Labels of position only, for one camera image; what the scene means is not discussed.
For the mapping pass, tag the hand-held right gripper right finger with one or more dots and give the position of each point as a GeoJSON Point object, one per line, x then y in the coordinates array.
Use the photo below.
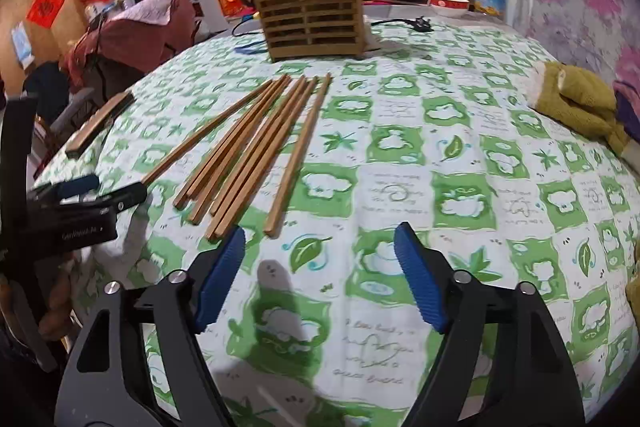
{"type": "Point", "coordinates": [419, 279]}

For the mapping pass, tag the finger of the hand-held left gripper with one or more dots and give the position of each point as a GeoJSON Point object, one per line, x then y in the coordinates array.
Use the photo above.
{"type": "Point", "coordinates": [122, 198]}
{"type": "Point", "coordinates": [75, 188]}

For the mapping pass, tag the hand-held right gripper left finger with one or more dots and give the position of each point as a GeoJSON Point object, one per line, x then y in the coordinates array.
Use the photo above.
{"type": "Point", "coordinates": [220, 279]}

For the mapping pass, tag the brown wooden chopstick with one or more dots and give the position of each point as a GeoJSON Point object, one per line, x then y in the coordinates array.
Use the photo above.
{"type": "Point", "coordinates": [210, 129]}

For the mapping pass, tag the set of wooden chopsticks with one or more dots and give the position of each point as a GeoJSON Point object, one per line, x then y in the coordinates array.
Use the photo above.
{"type": "Point", "coordinates": [260, 147]}

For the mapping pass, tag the person's left hand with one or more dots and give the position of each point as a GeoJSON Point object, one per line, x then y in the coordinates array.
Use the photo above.
{"type": "Point", "coordinates": [52, 307]}

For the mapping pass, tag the brown block with black base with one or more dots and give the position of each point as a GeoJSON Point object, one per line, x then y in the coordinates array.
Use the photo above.
{"type": "Point", "coordinates": [97, 124]}

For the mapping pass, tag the green white printed tablecloth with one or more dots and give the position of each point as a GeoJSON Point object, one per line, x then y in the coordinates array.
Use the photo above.
{"type": "Point", "coordinates": [400, 157]}

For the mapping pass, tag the dark red garment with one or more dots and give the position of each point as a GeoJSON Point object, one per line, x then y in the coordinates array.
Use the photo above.
{"type": "Point", "coordinates": [145, 42]}

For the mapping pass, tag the red paper diamond decoration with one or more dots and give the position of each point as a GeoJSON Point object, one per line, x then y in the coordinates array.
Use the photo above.
{"type": "Point", "coordinates": [46, 7]}

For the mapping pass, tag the pink quilted cloth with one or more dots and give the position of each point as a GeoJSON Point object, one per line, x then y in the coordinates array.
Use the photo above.
{"type": "Point", "coordinates": [152, 7]}

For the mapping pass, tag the yellow-green plush toy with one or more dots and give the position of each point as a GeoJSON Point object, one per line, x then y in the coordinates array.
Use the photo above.
{"type": "Point", "coordinates": [580, 102]}

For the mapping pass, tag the purple cloth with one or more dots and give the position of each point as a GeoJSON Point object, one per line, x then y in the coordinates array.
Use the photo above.
{"type": "Point", "coordinates": [627, 112]}

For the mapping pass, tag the red and white bowl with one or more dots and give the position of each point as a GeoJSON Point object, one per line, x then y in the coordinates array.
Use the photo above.
{"type": "Point", "coordinates": [448, 6]}

